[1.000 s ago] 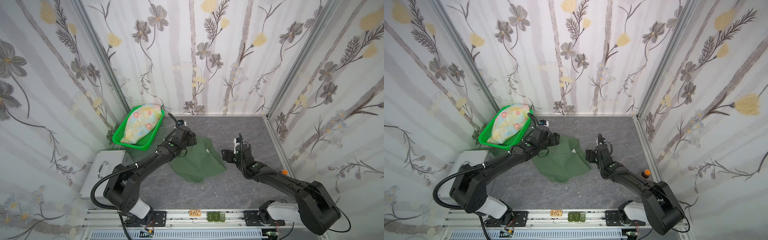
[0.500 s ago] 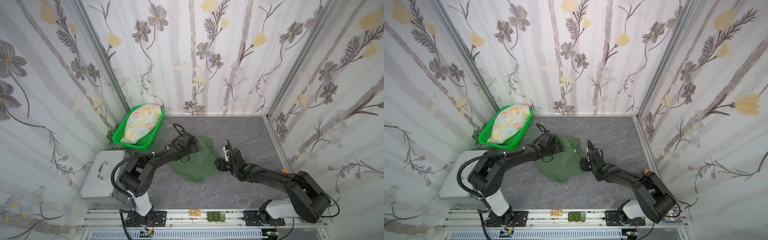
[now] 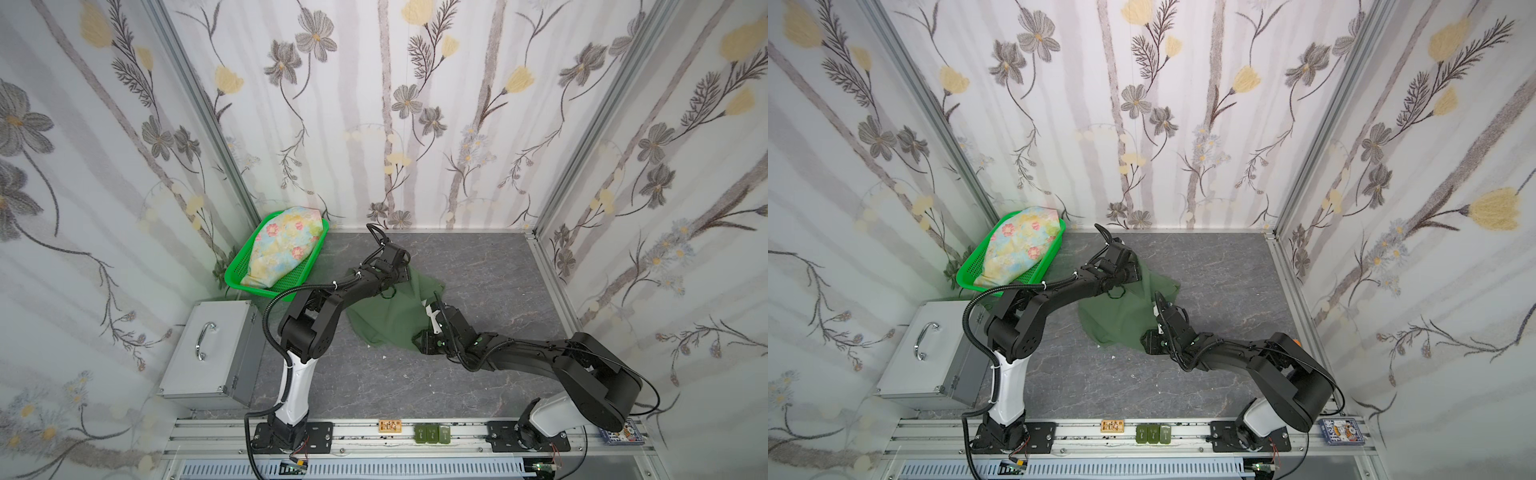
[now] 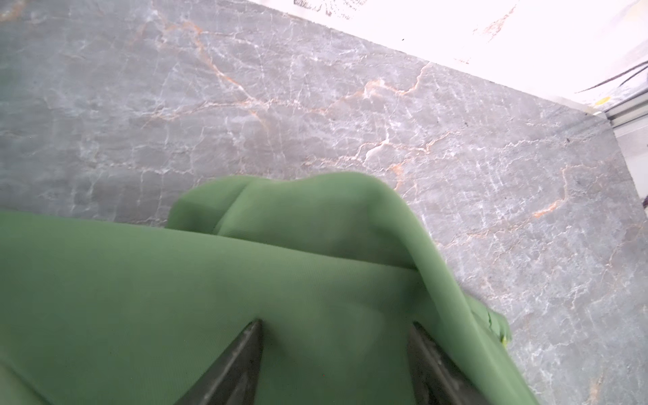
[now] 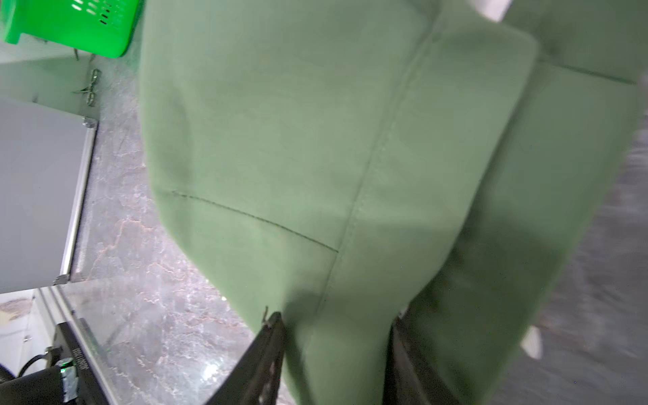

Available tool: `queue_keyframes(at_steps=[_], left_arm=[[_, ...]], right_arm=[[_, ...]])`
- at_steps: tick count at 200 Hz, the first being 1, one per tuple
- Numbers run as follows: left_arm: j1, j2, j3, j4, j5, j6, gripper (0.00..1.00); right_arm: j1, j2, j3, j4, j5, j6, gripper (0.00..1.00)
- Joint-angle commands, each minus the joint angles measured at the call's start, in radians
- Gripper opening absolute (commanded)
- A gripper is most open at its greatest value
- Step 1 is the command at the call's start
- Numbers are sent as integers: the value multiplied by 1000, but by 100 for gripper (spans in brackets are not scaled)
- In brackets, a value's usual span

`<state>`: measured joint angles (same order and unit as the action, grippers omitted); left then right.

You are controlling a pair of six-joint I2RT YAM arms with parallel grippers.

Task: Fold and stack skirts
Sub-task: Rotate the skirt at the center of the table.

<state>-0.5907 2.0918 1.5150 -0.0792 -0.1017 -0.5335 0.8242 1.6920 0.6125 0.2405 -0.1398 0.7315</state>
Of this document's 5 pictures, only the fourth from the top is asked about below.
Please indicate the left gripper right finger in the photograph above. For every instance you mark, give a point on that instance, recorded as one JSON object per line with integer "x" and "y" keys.
{"x": 435, "y": 378}

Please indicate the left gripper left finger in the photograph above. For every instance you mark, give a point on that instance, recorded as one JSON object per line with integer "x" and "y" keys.
{"x": 233, "y": 377}

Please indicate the green skirt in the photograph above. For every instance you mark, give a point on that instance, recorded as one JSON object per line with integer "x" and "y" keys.
{"x": 337, "y": 267}

